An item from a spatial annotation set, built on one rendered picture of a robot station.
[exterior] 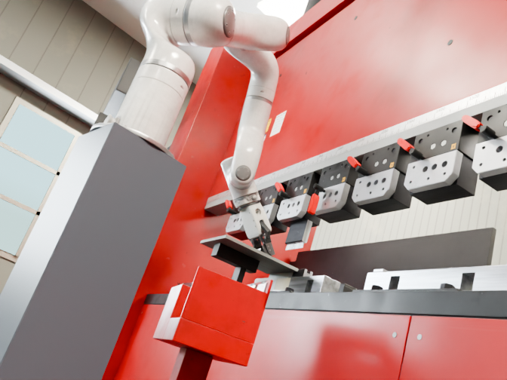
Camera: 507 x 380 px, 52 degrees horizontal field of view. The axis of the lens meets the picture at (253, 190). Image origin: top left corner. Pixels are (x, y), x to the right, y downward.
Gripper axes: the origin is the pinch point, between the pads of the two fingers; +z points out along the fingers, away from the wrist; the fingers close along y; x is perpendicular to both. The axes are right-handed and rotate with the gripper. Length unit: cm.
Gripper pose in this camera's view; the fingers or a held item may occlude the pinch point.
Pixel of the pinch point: (264, 251)
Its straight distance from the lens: 165.8
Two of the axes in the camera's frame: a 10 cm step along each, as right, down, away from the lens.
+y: -4.0, 2.2, 8.9
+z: 3.3, 9.4, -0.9
